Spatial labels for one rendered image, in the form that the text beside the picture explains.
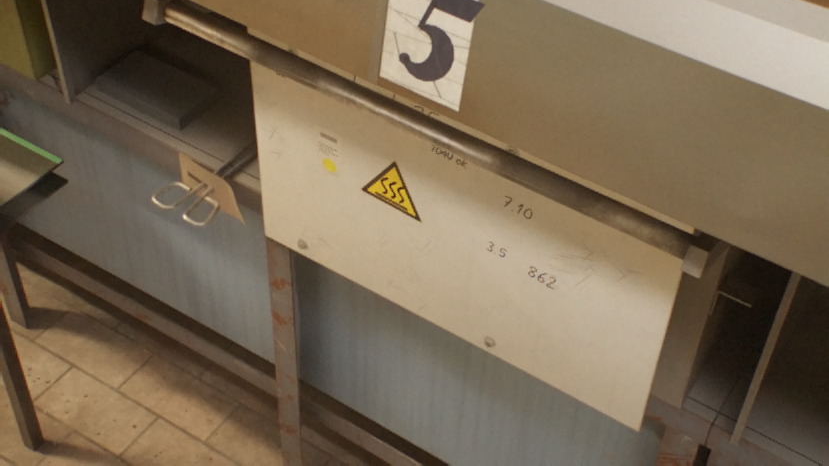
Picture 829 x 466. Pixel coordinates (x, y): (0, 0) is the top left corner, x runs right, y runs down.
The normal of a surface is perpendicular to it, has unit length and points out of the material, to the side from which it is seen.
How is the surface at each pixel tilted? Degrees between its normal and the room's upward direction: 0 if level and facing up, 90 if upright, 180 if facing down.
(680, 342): 90
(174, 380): 0
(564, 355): 90
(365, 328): 90
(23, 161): 0
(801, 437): 0
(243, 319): 90
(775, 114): 80
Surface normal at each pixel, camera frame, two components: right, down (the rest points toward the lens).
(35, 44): 0.84, 0.40
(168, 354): 0.04, -0.70
